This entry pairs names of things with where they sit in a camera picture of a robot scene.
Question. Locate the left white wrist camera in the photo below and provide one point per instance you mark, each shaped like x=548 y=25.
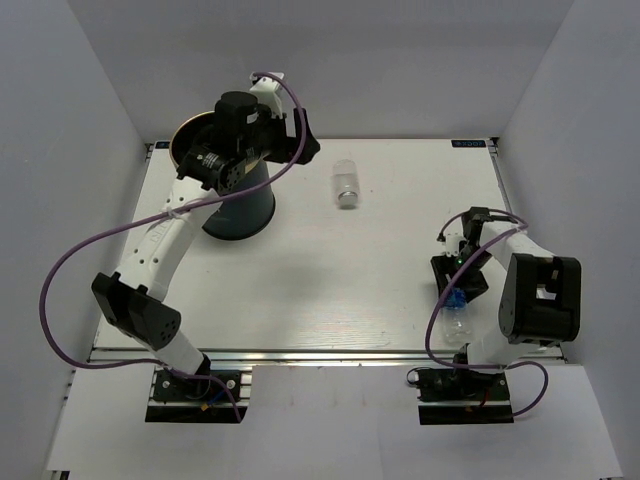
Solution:
x=267 y=91

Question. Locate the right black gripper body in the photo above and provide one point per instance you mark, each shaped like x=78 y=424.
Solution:
x=478 y=259

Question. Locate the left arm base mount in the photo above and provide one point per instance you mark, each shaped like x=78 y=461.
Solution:
x=173 y=399

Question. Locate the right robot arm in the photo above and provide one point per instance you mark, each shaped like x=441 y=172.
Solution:
x=541 y=296

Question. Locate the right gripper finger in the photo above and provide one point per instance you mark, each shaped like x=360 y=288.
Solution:
x=444 y=268
x=473 y=283

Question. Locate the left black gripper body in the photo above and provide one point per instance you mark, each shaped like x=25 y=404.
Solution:
x=271 y=138

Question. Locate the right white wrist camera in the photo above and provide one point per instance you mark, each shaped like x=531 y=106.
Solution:
x=452 y=243

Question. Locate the small clear bottle blue label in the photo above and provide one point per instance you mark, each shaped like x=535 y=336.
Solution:
x=454 y=317

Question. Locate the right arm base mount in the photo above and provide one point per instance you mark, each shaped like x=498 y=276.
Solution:
x=460 y=397

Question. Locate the clear bottle with silver cap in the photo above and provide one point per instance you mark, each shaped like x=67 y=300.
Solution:
x=345 y=183

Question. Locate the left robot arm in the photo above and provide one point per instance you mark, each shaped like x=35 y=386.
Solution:
x=220 y=156

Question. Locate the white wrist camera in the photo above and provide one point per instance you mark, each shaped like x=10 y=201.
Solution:
x=452 y=243
x=267 y=91

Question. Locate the dark green cylindrical bin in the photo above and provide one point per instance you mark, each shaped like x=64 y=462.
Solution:
x=235 y=220

